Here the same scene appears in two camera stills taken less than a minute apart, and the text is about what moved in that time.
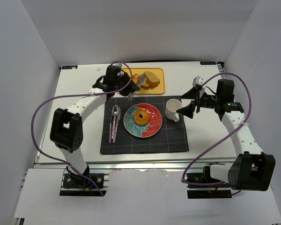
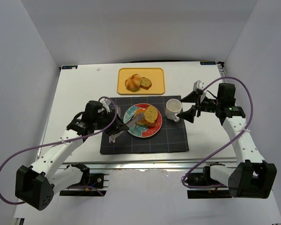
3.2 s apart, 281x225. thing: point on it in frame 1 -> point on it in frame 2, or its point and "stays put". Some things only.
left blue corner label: x=69 y=67 stays put
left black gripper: x=130 y=85 -> x=114 y=124
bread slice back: x=151 y=79 -> x=151 y=114
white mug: x=172 y=105 stays put
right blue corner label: x=207 y=63 stays put
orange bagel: x=141 y=116 stays put
